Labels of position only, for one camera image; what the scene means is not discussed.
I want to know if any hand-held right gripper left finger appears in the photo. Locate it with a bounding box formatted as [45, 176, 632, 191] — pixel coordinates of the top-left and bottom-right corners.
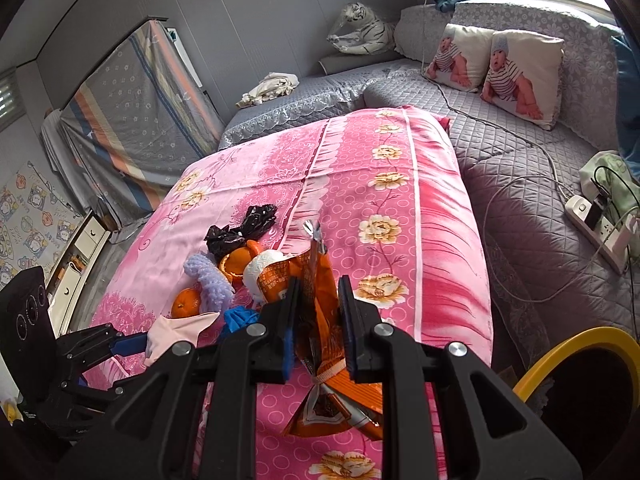
[55, 276, 306, 480]

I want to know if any striped floral sheet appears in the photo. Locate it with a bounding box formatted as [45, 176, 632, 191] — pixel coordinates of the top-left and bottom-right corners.
[60, 19, 226, 221]

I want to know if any white hanging cloth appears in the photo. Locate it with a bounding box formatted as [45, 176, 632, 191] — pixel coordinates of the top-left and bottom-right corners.
[40, 107, 87, 216]

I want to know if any crumpled cream cloth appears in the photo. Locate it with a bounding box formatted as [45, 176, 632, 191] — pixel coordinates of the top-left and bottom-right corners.
[236, 72, 300, 108]

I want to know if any white power strip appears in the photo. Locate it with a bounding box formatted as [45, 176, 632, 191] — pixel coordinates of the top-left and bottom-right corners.
[565, 194, 634, 274]

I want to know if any yellow rim trash bin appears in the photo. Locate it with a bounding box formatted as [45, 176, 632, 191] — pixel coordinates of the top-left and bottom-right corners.
[512, 326, 640, 480]

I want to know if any white tiger plush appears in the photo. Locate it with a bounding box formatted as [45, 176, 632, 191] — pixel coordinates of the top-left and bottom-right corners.
[327, 2, 399, 56]

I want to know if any purple fuzzy scrunchie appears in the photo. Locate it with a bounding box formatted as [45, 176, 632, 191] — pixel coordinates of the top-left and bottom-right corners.
[184, 252, 236, 309]

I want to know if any pink cloth piece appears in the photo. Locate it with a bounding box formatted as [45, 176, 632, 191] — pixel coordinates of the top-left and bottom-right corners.
[145, 311, 221, 368]

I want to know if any small black plastic bag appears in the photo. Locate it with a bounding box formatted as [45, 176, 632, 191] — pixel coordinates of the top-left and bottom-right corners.
[204, 204, 279, 261]

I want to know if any white window blind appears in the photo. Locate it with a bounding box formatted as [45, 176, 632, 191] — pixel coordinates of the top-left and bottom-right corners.
[0, 67, 26, 133]

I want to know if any grey bolster pillow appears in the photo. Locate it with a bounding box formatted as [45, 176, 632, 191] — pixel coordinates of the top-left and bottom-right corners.
[319, 50, 401, 75]

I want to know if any orange peel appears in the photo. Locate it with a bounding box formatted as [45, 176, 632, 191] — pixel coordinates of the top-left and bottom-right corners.
[219, 241, 264, 285]

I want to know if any blue cloth scrap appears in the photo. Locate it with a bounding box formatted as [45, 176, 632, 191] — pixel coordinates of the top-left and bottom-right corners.
[223, 306, 262, 337]

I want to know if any grey cable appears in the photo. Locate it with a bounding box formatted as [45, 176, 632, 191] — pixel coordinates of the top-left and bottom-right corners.
[420, 0, 581, 201]

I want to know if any baby print pillow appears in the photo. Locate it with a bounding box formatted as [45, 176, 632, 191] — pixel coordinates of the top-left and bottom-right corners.
[480, 30, 566, 131]
[422, 22, 496, 93]

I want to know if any white cable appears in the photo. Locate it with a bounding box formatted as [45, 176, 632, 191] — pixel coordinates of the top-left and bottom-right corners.
[481, 175, 603, 307]

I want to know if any pale green cloth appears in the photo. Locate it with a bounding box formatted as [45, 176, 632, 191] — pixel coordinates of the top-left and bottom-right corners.
[580, 150, 640, 231]

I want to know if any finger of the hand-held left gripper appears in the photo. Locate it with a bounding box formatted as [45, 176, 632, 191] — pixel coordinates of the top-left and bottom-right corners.
[60, 372, 126, 412]
[55, 324, 150, 363]

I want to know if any orange snack bag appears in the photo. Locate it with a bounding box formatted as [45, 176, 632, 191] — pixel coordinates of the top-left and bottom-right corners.
[282, 220, 386, 443]

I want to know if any mandarin orange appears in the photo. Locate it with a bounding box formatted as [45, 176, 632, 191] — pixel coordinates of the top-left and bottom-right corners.
[171, 287, 202, 319]

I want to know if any white tissue paper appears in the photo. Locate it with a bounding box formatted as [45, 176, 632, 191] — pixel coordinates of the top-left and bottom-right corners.
[243, 249, 301, 306]

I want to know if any cartoon wall sheet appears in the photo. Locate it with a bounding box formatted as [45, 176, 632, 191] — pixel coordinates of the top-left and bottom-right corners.
[0, 160, 84, 291]

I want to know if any pink floral blanket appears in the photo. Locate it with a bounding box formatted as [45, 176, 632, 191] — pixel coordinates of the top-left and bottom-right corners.
[82, 105, 493, 480]

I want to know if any long blue curtain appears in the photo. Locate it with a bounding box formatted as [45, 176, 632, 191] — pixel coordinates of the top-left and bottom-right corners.
[611, 10, 640, 181]

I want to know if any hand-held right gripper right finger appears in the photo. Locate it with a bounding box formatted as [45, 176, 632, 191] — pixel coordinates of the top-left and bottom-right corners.
[337, 275, 583, 480]

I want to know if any white cabinet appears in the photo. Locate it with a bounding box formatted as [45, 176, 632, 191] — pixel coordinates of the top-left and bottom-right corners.
[45, 210, 112, 336]

